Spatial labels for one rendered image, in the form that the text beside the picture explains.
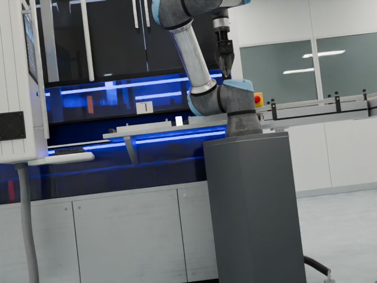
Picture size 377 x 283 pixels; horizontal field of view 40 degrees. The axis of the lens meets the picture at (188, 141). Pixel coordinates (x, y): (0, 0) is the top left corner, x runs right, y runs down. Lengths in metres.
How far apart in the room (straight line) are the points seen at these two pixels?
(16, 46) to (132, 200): 0.98
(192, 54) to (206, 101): 0.20
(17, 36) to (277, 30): 5.72
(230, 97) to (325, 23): 5.89
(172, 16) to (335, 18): 6.09
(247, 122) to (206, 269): 1.02
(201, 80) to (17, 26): 0.82
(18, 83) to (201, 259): 1.28
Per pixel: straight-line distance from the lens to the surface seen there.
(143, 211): 2.76
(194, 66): 2.05
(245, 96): 2.06
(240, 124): 2.05
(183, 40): 2.01
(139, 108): 2.76
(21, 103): 2.30
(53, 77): 2.85
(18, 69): 2.33
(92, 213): 2.78
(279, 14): 7.77
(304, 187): 7.57
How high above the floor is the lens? 0.73
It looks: 2 degrees up
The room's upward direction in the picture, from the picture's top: 7 degrees counter-clockwise
